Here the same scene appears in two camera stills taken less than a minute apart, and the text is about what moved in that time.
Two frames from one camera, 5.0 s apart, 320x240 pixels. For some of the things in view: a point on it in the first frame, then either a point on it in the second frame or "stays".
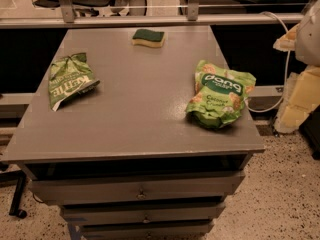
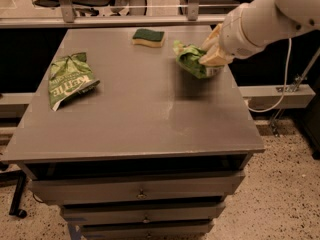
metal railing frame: (193, 17) stays
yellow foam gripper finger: (287, 42) → (211, 41)
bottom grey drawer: (196, 230) stays
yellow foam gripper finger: (302, 95) → (216, 58)
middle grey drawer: (142, 212) stays
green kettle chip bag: (70, 76) stays
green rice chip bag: (219, 96) → (188, 59)
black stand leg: (11, 176) stays
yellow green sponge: (143, 36) stays
